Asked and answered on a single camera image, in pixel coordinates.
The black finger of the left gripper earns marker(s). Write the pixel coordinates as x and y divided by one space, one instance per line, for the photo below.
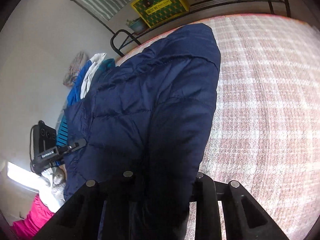
76 145

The navy blue puffer jacket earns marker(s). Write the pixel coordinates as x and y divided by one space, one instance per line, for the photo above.
146 124

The folded blue clothes pile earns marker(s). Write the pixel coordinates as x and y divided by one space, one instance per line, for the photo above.
89 75

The black metal clothes rack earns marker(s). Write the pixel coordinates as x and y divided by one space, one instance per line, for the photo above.
122 38

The blue folding mattress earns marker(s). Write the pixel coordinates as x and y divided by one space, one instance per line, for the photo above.
62 131

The pink garment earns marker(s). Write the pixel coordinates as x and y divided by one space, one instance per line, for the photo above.
38 215

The folded floral quilt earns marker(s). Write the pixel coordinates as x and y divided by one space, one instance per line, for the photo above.
74 69

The small potted plant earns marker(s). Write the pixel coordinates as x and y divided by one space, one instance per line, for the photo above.
137 25

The yellow green storage crate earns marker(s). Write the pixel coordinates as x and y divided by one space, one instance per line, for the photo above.
156 12

